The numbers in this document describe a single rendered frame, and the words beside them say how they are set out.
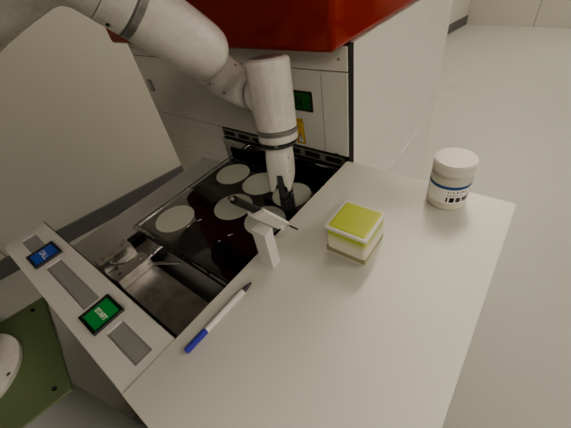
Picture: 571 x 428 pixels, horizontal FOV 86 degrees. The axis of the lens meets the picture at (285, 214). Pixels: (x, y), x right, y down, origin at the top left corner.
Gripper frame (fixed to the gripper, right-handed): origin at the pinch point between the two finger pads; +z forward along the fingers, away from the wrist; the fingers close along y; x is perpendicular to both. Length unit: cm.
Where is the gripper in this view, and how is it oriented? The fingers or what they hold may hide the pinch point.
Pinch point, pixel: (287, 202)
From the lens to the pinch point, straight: 73.3
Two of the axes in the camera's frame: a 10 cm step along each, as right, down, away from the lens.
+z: 1.3, 8.2, 5.5
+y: -1.3, 5.7, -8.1
